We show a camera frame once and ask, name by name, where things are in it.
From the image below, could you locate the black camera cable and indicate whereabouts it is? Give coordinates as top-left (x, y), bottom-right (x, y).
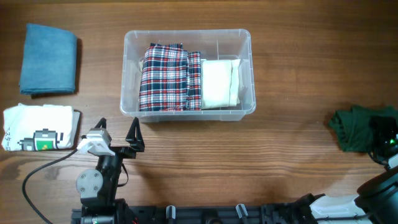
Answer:
top-left (366, 151), bottom-right (389, 167)
top-left (21, 148), bottom-right (79, 224)

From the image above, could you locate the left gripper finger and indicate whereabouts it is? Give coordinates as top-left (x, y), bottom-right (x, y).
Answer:
top-left (95, 118), bottom-right (106, 129)
top-left (125, 118), bottom-right (145, 152)

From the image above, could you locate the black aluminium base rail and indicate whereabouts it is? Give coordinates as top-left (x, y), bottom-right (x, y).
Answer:
top-left (70, 203), bottom-right (312, 224)

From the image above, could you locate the folded blue cloth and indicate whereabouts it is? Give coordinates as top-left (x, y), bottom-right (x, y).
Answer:
top-left (19, 24), bottom-right (77, 95)

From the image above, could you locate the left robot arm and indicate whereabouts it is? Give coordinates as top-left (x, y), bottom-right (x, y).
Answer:
top-left (71, 118), bottom-right (145, 224)

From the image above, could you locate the right black camera cable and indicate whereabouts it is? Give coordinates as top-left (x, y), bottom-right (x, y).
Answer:
top-left (366, 151), bottom-right (389, 167)

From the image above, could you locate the beige cloth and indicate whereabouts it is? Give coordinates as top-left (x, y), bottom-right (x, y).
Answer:
top-left (201, 59), bottom-right (241, 110)

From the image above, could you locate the red plaid cloth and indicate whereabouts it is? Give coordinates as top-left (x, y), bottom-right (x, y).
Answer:
top-left (139, 43), bottom-right (202, 111)

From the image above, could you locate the folded white printed t-shirt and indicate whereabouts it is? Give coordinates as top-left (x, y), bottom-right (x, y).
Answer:
top-left (1, 103), bottom-right (81, 151)

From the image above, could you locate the left black camera cable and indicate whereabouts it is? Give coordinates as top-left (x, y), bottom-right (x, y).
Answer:
top-left (21, 148), bottom-right (79, 224)

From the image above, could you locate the clear plastic storage bin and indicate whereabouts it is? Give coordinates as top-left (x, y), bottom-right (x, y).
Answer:
top-left (119, 29), bottom-right (256, 123)

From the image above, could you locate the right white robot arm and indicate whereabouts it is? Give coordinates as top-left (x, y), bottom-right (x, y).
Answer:
top-left (290, 116), bottom-right (397, 224)

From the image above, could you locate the dark green cloth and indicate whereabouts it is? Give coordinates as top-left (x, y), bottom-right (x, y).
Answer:
top-left (328, 105), bottom-right (397, 152)

